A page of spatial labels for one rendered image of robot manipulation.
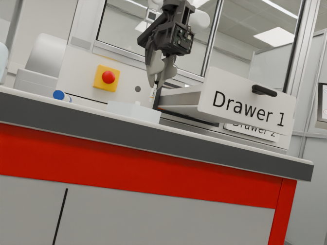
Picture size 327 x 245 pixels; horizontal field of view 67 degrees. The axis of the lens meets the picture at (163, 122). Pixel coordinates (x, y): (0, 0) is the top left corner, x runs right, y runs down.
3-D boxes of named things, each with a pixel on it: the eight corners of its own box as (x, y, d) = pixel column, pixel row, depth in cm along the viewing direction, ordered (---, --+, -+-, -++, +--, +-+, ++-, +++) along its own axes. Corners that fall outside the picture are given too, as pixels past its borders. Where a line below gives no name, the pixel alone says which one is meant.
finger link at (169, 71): (167, 89, 59) (175, 52, 59) (153, 89, 64) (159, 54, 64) (176, 92, 61) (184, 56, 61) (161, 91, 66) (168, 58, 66)
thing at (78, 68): (288, 149, 114) (295, 119, 115) (55, 89, 76) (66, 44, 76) (191, 131, 202) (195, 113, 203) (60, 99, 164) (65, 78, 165)
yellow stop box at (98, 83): (116, 92, 78) (121, 70, 78) (93, 85, 75) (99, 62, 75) (113, 93, 83) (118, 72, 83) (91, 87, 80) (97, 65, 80)
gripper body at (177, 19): (168, 44, 55) (180, -7, 56) (145, 48, 62) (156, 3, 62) (190, 57, 60) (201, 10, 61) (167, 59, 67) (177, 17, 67)
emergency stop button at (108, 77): (114, 85, 75) (117, 72, 75) (100, 81, 74) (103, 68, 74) (112, 85, 78) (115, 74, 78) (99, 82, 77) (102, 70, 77)
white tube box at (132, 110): (157, 126, 61) (161, 112, 61) (129, 119, 55) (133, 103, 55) (131, 120, 70) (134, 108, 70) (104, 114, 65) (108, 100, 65)
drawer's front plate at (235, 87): (288, 136, 68) (297, 97, 68) (200, 111, 57) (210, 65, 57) (283, 135, 69) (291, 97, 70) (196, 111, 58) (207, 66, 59)
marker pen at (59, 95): (63, 102, 32) (66, 90, 32) (50, 99, 31) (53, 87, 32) (70, 105, 45) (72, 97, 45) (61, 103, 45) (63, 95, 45)
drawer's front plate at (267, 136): (278, 142, 109) (283, 118, 109) (226, 128, 98) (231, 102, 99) (275, 142, 111) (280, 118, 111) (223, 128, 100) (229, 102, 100)
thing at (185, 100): (280, 129, 69) (284, 108, 69) (203, 106, 59) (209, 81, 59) (205, 121, 106) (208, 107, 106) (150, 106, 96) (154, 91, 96)
